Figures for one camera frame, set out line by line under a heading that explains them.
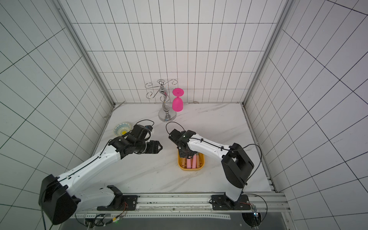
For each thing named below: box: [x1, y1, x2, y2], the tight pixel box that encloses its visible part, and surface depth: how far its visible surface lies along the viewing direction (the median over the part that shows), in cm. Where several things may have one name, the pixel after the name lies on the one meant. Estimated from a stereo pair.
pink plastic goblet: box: [172, 87, 184, 112], surface depth 97 cm
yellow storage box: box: [177, 148, 205, 172], surface depth 84 cm
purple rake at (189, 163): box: [186, 158, 192, 169], surface depth 83 cm
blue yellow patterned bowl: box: [113, 121, 132, 137], surface depth 102 cm
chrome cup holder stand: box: [144, 79, 179, 123], surface depth 97 cm
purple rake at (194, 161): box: [191, 153, 197, 169], surface depth 84 cm
